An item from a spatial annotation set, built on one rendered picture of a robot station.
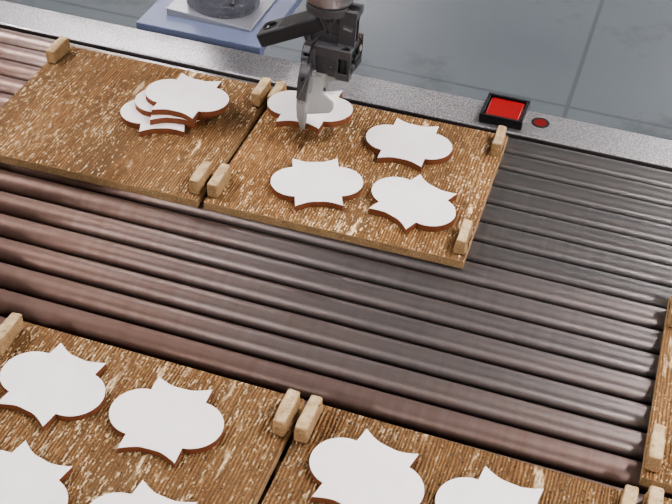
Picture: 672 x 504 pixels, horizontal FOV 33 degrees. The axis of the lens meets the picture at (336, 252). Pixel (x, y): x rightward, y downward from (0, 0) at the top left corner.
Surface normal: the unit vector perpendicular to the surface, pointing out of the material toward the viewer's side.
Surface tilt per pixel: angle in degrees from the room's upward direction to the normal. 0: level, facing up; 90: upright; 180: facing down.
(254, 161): 0
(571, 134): 0
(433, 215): 0
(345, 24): 90
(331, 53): 90
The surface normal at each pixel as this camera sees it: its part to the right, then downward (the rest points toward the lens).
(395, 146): 0.04, -0.77
